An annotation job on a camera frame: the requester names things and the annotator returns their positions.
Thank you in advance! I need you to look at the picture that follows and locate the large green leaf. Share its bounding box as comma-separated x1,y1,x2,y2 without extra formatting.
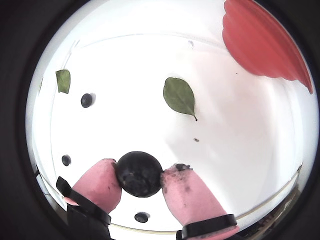
55,69,72,95

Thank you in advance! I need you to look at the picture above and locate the small green leaf with stem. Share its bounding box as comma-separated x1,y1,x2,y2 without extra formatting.
163,76,199,122

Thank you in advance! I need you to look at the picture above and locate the red collapsible silicone cup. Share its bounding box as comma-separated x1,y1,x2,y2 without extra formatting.
221,0,315,95

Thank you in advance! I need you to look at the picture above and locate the pink padded gripper finger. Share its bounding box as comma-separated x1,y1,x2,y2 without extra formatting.
55,158,123,240
159,163,239,240

